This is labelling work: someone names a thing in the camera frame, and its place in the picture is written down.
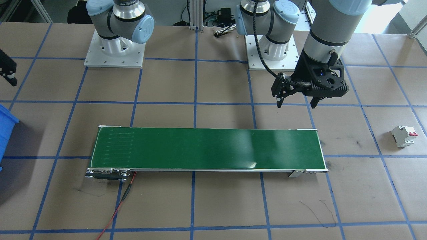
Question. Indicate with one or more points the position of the grey metal rack leg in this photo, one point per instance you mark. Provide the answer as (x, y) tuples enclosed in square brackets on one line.
[(41, 10)]

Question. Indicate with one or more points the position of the blue plastic bin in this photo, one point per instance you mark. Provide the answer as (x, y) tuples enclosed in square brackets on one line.
[(6, 133)]

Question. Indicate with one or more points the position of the black bag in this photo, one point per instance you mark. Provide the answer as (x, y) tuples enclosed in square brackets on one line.
[(78, 13)]

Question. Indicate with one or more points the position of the black power adapter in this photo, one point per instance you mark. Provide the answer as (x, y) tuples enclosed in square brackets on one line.
[(224, 15)]

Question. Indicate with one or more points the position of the white circuit breaker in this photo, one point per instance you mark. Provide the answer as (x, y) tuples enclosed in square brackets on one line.
[(402, 136)]

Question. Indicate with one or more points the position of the green belt conveyor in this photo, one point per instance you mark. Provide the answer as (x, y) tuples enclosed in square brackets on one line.
[(206, 150)]

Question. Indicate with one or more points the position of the aluminium profile bar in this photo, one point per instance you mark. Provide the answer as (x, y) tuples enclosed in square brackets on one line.
[(418, 29)]

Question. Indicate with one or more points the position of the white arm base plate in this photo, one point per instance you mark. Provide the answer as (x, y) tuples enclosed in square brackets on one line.
[(133, 60), (253, 65)]

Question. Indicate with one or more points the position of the aluminium frame bars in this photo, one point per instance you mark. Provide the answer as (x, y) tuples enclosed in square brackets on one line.
[(195, 16)]

